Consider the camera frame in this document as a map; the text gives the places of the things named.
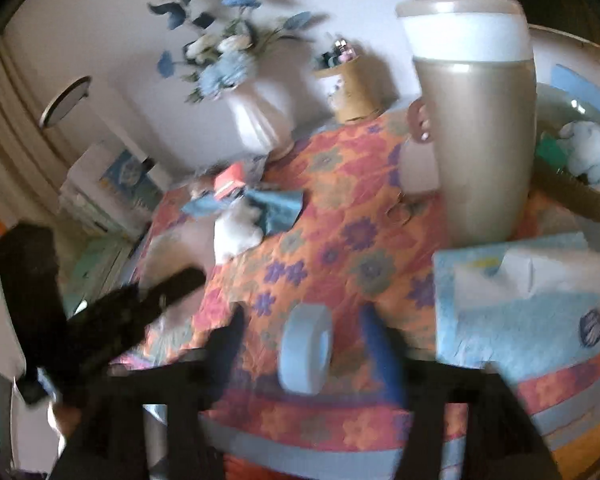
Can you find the light blue tissue box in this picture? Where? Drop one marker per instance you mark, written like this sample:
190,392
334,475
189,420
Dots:
520,320

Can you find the light blue tape roll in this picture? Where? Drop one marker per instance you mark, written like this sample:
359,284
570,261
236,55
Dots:
305,350

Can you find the green packet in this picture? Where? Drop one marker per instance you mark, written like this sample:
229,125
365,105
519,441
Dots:
549,151

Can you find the white vase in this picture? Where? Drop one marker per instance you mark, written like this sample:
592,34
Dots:
260,115

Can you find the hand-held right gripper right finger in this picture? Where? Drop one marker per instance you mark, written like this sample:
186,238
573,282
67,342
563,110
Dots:
382,360

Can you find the white soft toy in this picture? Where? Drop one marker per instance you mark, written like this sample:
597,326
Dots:
235,232

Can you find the white storage box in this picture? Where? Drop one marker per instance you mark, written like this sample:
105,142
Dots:
110,180

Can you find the red packet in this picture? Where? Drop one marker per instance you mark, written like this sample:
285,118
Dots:
230,182

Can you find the round wall lamp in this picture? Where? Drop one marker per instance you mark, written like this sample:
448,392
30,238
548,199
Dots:
65,101

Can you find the orange floral tablecloth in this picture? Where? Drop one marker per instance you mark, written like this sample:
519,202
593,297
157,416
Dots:
330,240

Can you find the white plush toy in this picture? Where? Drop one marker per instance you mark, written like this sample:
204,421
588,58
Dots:
590,150

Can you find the brown cardboard box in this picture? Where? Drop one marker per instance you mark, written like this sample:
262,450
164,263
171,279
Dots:
475,135

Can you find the blue and white artificial flowers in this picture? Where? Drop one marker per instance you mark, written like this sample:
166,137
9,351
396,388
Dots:
225,65

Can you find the light blue round tray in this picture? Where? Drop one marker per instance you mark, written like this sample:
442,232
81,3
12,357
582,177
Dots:
572,80

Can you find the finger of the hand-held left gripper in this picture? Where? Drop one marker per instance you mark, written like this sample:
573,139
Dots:
177,282

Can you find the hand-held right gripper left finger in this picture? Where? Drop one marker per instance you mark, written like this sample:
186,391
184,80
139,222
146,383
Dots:
225,352

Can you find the wooden pen holder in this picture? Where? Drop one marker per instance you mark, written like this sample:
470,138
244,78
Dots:
352,90

